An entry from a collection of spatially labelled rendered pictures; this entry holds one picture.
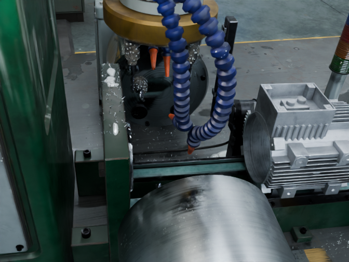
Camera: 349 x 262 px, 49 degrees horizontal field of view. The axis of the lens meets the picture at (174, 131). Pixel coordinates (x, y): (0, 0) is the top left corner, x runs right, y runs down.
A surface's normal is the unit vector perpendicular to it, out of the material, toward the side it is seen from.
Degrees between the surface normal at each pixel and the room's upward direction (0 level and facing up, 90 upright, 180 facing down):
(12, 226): 90
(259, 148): 47
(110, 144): 0
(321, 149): 0
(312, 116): 90
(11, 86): 90
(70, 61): 0
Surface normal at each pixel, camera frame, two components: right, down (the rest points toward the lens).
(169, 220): -0.40, -0.67
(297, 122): 0.16, 0.62
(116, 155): 0.07, -0.78
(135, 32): -0.38, 0.55
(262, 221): 0.58, -0.69
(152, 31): -0.13, 0.61
